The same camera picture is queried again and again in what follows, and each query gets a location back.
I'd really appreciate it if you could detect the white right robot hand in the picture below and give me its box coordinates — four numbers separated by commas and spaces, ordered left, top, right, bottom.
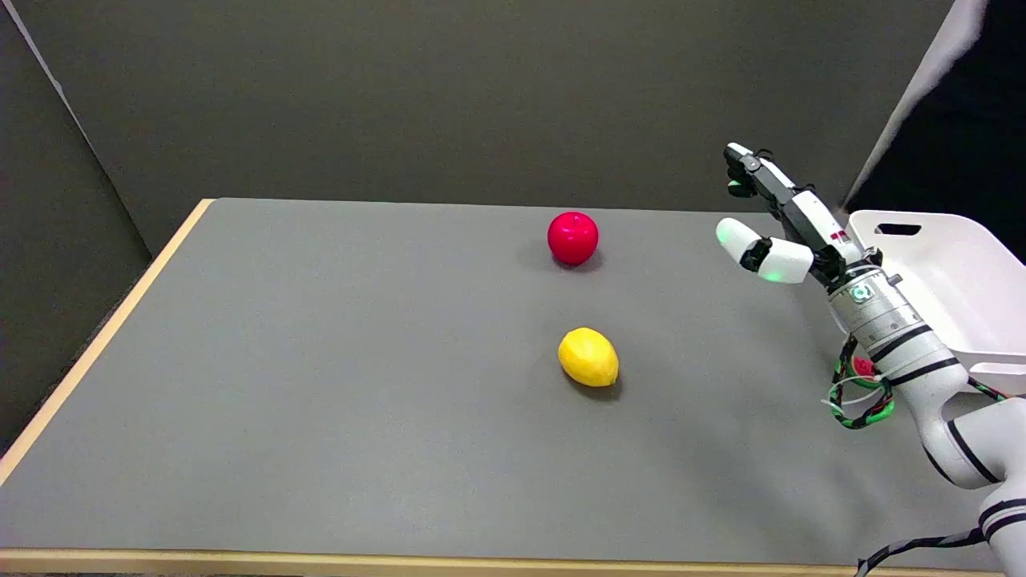
715, 143, 870, 286

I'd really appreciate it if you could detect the yellow lemon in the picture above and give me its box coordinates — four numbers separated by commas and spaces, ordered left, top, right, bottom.
558, 327, 620, 389

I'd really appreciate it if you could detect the white plastic bin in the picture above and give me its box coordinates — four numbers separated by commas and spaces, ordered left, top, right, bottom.
848, 210, 1026, 397

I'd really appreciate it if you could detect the red apple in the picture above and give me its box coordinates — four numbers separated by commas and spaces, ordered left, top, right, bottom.
547, 211, 600, 266

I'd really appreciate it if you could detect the green black braided cable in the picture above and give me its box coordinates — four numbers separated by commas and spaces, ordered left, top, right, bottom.
828, 337, 895, 430

